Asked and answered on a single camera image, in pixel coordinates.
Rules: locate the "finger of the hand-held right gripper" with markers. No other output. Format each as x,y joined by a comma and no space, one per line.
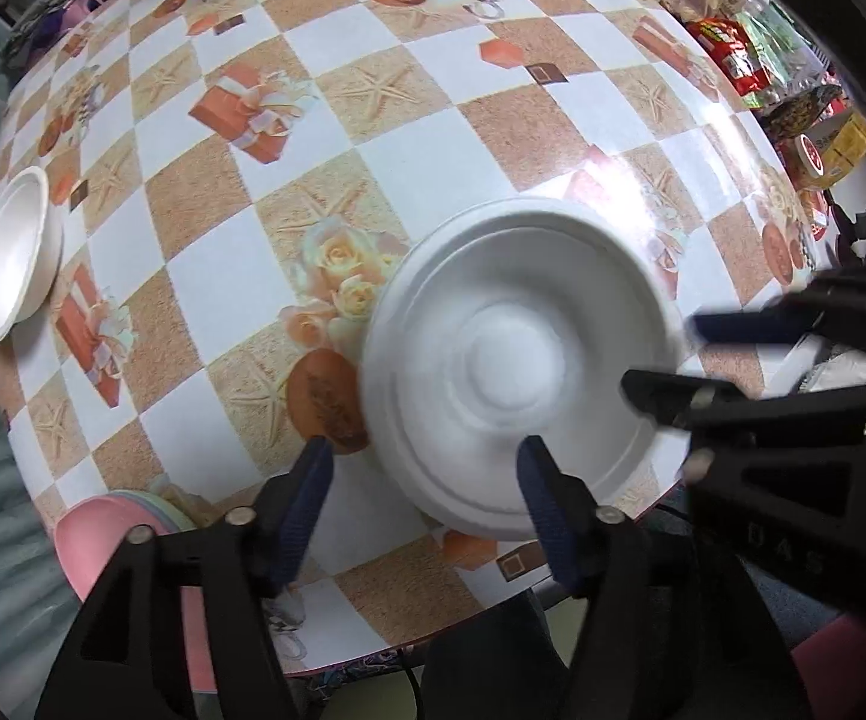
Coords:
673,394
748,326

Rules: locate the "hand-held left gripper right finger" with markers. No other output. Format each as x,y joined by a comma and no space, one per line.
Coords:
549,521

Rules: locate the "red snack packet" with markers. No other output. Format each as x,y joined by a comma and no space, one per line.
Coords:
725,52

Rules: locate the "white lace cloth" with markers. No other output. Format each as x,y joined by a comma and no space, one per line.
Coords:
849,373

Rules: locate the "small white bowl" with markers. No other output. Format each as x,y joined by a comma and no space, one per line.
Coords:
13,255

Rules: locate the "blue plate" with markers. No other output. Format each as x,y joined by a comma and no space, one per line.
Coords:
146,499

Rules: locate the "green snack packet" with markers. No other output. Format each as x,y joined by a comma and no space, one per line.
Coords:
781,37

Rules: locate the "pink plate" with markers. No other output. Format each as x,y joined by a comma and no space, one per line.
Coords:
92,540

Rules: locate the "dark patterned packet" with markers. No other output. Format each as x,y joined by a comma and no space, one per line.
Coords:
808,109

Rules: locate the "dark red cloth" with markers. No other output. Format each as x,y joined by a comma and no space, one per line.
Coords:
860,667

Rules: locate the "large white bowl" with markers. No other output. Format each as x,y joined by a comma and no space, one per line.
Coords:
500,360

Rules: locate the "yellow box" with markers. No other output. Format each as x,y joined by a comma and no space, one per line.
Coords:
849,139

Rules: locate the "green plate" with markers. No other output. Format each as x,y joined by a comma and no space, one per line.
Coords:
176,517

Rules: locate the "checkered printed tablecloth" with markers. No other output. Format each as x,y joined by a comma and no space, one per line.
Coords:
208,270

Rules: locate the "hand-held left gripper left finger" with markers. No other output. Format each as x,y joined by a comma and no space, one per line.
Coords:
302,517

